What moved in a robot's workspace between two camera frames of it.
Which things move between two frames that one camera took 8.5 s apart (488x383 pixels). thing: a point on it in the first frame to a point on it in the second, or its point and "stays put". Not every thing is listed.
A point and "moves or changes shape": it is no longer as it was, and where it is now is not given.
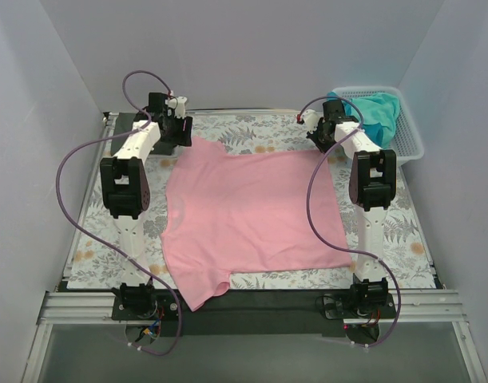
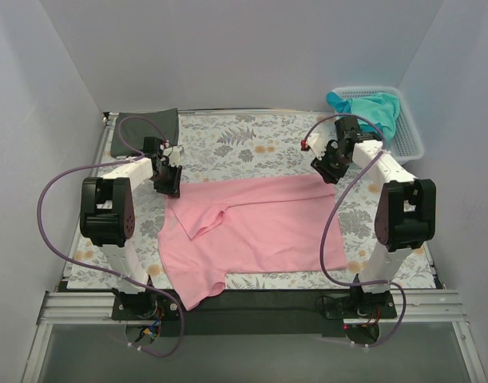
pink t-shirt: (232, 212) moves or changes shape
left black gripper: (180, 130) to (168, 180)
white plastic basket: (405, 140) stays put
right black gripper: (321, 140) to (329, 168)
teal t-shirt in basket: (380, 112) stays put
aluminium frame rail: (420, 306) stays put
